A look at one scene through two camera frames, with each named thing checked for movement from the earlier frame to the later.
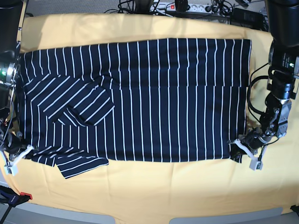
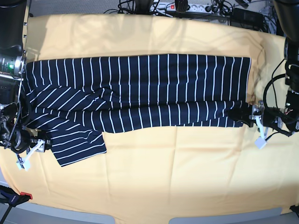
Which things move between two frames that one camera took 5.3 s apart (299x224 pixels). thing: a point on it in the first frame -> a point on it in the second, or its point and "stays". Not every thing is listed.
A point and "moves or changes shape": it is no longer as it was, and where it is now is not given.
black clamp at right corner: x=295 y=208 stays
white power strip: x=194 y=7 stays
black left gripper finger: x=246 y=150 -> x=258 y=118
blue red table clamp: x=10 y=197 stays
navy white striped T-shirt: x=183 y=100 moves or changes shape
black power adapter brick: x=247 y=18 stays
